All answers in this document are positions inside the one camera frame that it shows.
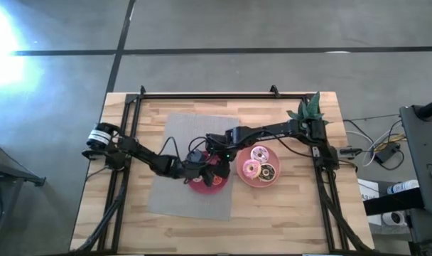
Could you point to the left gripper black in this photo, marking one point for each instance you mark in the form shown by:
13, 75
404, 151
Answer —
193, 165

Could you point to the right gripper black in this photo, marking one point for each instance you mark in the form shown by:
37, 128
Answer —
223, 154

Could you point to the large pink iced donut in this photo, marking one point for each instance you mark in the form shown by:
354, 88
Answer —
246, 170

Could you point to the large chocolate iced donut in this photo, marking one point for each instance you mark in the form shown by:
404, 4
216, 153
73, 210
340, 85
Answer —
271, 176

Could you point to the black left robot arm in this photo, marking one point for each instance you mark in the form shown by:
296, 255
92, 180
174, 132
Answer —
145, 153

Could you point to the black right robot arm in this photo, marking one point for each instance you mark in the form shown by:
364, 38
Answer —
265, 135

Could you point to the red round plate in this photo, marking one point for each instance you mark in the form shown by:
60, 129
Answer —
205, 190

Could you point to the salmon pink round plate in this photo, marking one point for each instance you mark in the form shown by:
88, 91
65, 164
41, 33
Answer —
241, 160

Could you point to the grey woven placemat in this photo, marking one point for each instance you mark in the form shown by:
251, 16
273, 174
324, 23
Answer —
170, 199

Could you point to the green snake plant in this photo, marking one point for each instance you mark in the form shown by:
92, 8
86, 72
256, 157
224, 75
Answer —
310, 106

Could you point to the white paper box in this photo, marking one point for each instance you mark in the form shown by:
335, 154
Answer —
367, 188

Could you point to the black power adapter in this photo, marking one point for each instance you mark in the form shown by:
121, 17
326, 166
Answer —
386, 153

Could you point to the black cart shelf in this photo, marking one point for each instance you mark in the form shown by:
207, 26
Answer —
393, 202

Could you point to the white tape roll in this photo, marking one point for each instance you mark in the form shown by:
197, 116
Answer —
393, 217

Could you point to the white plastic bottle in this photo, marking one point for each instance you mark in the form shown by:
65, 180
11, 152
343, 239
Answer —
404, 186

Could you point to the grey equipment cart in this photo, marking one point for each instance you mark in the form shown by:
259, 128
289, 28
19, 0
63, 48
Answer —
425, 149

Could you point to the black floor stand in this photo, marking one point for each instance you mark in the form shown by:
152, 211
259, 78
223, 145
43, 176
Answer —
6, 170

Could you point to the black round pole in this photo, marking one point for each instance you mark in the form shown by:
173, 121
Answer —
431, 108

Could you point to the black aluminium table frame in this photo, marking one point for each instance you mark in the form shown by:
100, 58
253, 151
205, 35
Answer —
219, 96

